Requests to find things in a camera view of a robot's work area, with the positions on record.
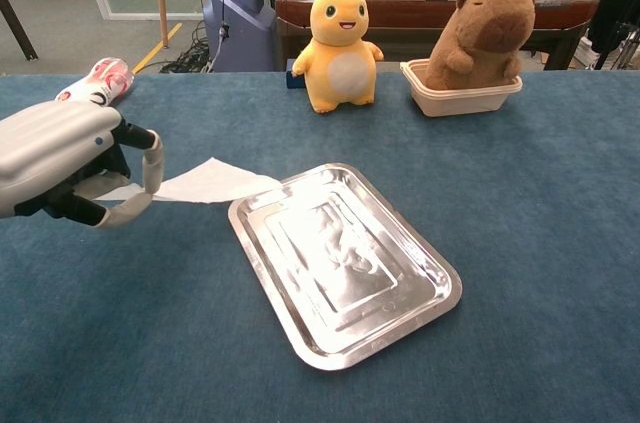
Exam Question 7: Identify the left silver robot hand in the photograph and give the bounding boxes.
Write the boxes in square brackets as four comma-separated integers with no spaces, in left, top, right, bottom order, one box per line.
[0,100,165,230]

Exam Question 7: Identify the white paper sheet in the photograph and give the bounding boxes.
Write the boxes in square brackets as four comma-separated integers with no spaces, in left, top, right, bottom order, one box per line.
[92,156,284,206]

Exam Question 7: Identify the silver metal tray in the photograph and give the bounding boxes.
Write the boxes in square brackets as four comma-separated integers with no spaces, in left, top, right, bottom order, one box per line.
[227,161,464,372]

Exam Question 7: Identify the plastic bottle red white label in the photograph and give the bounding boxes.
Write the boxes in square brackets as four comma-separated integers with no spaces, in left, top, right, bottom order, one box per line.
[53,56,136,108]

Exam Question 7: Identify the dark table leg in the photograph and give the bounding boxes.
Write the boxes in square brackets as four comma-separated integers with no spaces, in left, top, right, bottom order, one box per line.
[0,0,39,62]

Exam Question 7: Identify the blue grey machine base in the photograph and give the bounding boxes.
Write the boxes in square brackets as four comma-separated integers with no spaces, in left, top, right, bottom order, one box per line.
[202,0,279,73]

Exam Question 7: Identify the yellow plush toy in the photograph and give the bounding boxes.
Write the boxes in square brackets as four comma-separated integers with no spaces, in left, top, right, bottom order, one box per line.
[291,0,385,115]

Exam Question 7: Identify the brown mahjong table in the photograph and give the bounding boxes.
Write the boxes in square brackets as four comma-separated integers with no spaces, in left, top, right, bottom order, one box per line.
[273,0,601,72]

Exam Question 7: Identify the beige plastic container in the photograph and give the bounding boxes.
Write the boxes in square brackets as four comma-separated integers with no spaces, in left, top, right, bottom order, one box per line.
[399,58,524,118]

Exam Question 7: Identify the brown capybara plush toy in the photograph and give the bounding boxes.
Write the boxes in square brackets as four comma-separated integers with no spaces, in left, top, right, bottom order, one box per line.
[423,0,537,92]

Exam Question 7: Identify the blue felt table cloth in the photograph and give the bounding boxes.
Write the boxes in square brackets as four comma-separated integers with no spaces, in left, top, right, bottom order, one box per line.
[0,70,640,423]

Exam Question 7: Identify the person in black trousers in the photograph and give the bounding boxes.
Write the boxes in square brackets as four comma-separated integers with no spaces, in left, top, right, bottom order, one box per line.
[587,0,640,69]

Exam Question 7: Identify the black cable bundle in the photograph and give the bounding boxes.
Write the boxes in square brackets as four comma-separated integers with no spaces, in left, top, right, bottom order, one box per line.
[159,22,221,74]

